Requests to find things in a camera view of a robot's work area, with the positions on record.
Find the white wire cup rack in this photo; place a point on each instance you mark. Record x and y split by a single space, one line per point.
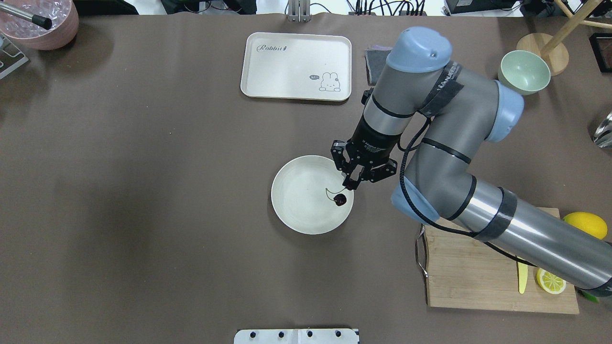
11 57

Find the wooden cutting board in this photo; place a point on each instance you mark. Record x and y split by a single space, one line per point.
463 273

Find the folded grey cloth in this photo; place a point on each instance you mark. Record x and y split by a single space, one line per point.
375 58

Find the yellow plastic knife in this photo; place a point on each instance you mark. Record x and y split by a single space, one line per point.
522 275

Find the green lime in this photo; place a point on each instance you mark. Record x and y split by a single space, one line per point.
589 296

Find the beige rectangular tray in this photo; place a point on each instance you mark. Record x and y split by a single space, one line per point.
298 66

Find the red cherries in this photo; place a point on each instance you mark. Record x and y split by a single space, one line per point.
338 198

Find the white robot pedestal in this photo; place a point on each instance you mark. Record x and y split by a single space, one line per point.
298 336

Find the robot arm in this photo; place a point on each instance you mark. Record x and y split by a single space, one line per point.
424 120

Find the aluminium frame post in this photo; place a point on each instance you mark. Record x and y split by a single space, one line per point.
299 11

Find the metal muddler in bowl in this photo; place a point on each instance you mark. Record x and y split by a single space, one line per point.
43 22

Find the pink bowl with ice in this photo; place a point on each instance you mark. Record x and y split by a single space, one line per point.
63 14

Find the mint green bowl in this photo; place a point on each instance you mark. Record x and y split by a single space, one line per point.
524 72

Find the wooden cup stand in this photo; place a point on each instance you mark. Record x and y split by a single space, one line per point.
550 48

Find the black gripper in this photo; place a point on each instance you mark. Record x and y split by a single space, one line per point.
374 139

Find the metal cutting board handle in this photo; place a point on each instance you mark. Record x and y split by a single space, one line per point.
421 251

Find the round beige plate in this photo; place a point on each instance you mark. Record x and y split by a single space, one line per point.
299 198

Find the metal ice scoop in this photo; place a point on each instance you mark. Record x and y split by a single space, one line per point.
602 136

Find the yellow lemon right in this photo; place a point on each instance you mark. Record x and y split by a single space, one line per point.
589 223

